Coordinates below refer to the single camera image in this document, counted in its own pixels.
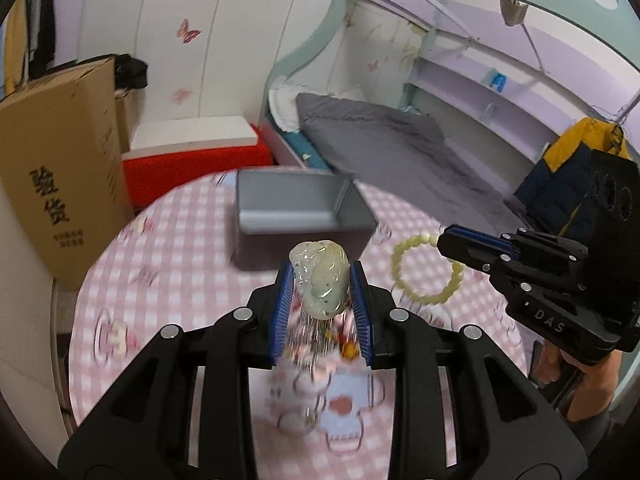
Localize large brown cardboard box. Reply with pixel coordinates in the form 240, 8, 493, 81
1, 58, 134, 290

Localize hanging clothes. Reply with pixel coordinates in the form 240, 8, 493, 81
1, 0, 56, 100

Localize teal bed sheet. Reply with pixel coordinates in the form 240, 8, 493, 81
281, 131, 331, 171

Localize yellow navy jacket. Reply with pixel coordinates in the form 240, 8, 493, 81
514, 117, 630, 244

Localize pink checkered tablecloth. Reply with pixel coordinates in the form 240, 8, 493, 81
70, 172, 529, 479

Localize person's right hand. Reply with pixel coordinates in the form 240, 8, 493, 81
531, 339, 624, 424

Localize purple wall shelves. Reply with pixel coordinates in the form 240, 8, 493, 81
406, 29, 575, 198

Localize white pillow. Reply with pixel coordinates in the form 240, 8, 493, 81
268, 76, 367, 132

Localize grey bed blanket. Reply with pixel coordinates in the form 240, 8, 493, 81
296, 93, 522, 235

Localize grey metal tin box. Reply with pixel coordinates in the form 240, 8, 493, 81
233, 169, 378, 272

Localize cream bead bracelet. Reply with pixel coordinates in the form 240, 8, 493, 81
389, 231, 467, 306

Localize black bag on boxes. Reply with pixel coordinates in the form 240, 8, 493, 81
114, 54, 149, 90

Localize jade pendant red cord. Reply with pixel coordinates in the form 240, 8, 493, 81
278, 237, 364, 426

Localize small brown cardboard box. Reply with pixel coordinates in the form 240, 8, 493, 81
114, 89, 139, 153

